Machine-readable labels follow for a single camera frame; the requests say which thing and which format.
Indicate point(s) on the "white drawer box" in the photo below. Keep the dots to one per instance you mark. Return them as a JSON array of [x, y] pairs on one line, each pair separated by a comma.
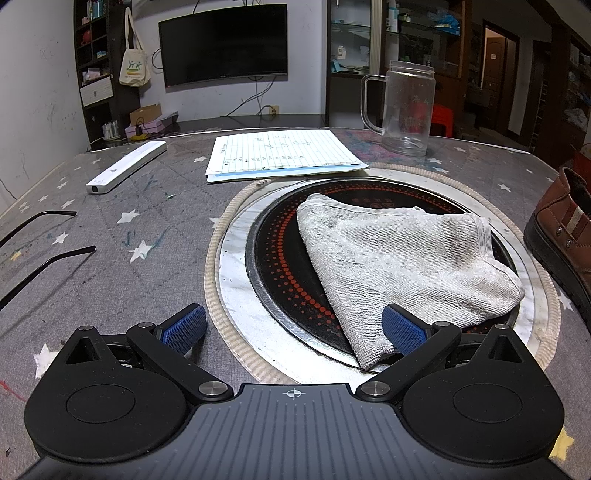
[[96, 91]]

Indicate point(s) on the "dark low television cabinet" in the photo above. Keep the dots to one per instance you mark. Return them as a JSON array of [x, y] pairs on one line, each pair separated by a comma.
[[254, 122]]

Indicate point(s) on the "round black induction cooktop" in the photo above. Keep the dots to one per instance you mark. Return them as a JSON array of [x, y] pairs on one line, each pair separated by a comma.
[[277, 258]]

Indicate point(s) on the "brown leather shoe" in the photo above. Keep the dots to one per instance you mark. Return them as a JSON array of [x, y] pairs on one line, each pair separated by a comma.
[[554, 207]]

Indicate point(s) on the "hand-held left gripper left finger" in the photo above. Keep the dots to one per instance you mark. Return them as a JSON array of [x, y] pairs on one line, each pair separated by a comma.
[[184, 325]]

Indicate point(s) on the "grey star tablecloth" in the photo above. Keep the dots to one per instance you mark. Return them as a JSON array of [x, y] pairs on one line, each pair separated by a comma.
[[161, 258]]

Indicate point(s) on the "cardboard box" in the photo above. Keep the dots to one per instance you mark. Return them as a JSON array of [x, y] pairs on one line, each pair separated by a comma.
[[145, 114]]

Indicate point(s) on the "glass display cabinet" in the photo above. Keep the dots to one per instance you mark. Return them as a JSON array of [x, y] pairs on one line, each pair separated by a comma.
[[344, 97]]

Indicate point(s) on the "ruled paper stack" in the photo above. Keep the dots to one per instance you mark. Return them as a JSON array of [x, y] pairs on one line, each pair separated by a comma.
[[277, 150]]

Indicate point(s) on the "wooden partition shelf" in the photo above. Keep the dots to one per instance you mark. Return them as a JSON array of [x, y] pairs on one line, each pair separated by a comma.
[[561, 92]]

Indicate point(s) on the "black-framed eyeglasses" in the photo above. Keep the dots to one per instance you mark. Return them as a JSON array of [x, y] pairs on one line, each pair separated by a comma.
[[60, 212]]

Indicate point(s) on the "red plastic stool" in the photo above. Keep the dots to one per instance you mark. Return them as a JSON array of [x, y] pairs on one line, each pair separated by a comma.
[[443, 120]]

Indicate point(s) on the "white bar-shaped device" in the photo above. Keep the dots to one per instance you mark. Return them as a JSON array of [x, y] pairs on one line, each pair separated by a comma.
[[124, 168]]

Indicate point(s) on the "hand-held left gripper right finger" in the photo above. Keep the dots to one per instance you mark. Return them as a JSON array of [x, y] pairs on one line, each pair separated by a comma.
[[404, 327]]

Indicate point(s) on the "wooden cabinet with glass top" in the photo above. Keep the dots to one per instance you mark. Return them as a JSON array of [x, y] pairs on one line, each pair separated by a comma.
[[450, 46]]

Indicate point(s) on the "pink box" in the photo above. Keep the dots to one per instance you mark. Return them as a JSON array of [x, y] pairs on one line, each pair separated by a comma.
[[150, 127]]

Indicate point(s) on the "grey towel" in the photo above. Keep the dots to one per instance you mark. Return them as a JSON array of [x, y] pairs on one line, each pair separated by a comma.
[[406, 267]]

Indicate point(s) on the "wooden door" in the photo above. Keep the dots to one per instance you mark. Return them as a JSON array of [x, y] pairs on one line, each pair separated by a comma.
[[496, 69]]

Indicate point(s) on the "dark cubby shelf unit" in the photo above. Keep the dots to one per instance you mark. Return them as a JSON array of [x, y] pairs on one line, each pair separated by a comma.
[[99, 120]]

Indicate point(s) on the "cream tote bag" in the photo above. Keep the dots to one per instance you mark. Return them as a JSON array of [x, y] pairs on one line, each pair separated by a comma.
[[134, 69]]

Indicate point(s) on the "black flat-screen television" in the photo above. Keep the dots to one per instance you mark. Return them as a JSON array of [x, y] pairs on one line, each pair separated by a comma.
[[221, 46]]

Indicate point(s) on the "clear plastic mug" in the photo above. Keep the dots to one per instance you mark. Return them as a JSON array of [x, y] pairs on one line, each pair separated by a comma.
[[408, 92]]

